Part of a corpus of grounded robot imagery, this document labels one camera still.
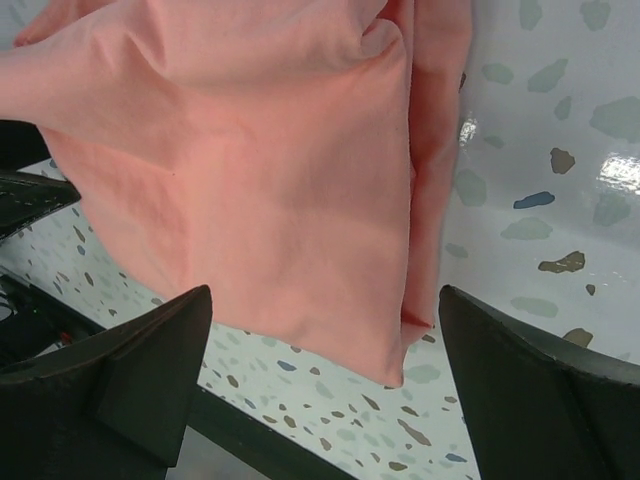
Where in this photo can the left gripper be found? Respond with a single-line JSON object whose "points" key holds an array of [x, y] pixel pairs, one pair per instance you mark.
{"points": [[25, 197]]}

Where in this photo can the salmon pink t-shirt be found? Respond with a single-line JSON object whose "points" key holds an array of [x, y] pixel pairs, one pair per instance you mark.
{"points": [[294, 156]]}

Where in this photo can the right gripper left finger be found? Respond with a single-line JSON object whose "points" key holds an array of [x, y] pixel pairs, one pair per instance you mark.
{"points": [[112, 406]]}

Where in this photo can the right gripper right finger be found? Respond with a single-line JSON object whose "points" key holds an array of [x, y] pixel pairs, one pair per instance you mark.
{"points": [[537, 406]]}

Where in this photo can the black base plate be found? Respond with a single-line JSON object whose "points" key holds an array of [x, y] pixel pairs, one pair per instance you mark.
{"points": [[43, 324]]}

